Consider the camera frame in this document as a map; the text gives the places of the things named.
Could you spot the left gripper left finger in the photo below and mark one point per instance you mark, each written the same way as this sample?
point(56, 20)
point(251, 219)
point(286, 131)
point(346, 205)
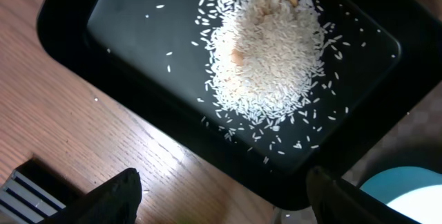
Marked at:
point(116, 201)

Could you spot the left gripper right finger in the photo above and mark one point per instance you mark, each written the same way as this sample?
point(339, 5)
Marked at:
point(335, 200)

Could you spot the light blue bowl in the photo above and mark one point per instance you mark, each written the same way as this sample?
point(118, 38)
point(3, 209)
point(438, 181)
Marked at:
point(412, 191)

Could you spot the rice food waste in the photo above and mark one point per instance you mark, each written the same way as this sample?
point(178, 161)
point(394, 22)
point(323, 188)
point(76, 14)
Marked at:
point(278, 75)

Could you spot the black waste tray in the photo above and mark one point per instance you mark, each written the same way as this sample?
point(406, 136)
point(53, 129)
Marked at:
point(97, 39)

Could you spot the dark brown serving tray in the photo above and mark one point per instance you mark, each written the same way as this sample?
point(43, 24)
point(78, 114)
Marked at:
point(415, 141)

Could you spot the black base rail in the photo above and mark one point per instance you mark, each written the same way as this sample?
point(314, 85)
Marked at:
point(33, 192)

